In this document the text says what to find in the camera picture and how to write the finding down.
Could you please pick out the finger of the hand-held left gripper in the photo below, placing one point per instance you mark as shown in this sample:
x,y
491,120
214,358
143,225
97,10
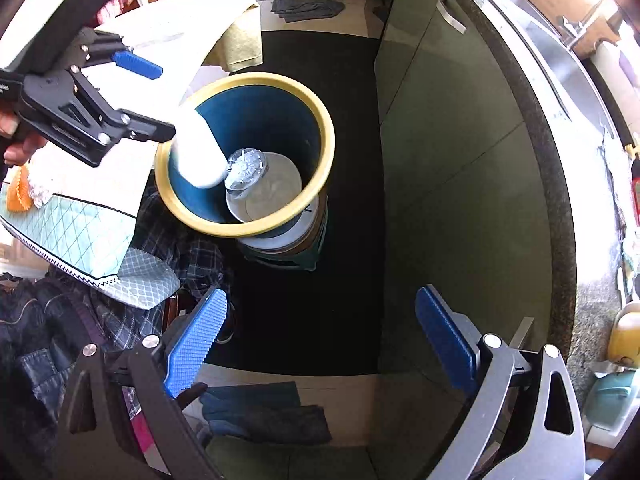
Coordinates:
x,y
100,125
137,62

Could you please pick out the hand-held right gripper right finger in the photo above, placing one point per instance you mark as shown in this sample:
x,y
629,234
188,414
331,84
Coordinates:
x,y
444,342

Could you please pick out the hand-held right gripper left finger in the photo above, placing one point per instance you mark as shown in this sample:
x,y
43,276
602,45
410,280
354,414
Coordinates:
x,y
196,340

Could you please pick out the white plastic bottle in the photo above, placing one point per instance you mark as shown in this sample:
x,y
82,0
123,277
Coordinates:
x,y
197,152

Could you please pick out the blue yellow-rimmed trash bin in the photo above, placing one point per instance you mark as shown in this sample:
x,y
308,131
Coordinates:
x,y
280,110

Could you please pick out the person's left hand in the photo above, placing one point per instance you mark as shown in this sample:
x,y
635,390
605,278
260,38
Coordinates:
x,y
17,142

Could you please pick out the white tablecloth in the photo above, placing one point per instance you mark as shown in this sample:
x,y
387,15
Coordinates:
x,y
165,40

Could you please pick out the plaid dark shirt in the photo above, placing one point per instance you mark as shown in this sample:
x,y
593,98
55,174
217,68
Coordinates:
x,y
185,255

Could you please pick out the crumpled foil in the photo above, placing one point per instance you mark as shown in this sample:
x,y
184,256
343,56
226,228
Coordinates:
x,y
37,191

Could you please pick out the dark blue floor cloth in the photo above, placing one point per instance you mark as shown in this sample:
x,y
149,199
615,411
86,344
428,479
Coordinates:
x,y
265,410

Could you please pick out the orange ruffled object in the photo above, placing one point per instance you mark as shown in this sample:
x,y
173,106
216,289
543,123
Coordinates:
x,y
19,192

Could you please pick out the yellow towel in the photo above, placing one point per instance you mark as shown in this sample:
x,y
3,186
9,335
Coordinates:
x,y
245,42

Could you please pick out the black floor mat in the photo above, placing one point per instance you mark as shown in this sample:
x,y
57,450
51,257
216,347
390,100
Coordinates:
x,y
320,310

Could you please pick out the green white round stand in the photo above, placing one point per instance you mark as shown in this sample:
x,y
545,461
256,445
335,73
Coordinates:
x,y
295,245

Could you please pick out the clear plastic bottle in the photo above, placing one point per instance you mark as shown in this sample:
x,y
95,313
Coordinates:
x,y
245,169

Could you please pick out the green kitchen cabinet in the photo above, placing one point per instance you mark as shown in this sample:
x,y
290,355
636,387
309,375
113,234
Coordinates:
x,y
460,185

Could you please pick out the dark denim jacket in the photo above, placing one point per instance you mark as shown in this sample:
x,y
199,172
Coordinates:
x,y
35,330

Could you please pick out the grey floor cloth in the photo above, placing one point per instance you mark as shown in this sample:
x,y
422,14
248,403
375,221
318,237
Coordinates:
x,y
305,8

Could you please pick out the teal plastic container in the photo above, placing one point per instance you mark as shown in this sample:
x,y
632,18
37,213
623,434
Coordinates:
x,y
611,400

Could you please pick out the yellow round container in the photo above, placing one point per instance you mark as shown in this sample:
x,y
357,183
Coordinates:
x,y
625,335

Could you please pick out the speckled stone countertop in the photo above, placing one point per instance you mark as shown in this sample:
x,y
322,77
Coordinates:
x,y
555,170

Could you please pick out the stainless steel sink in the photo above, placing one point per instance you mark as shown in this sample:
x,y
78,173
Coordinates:
x,y
560,65

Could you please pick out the metal faucet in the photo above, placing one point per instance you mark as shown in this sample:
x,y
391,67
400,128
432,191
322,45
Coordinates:
x,y
580,22

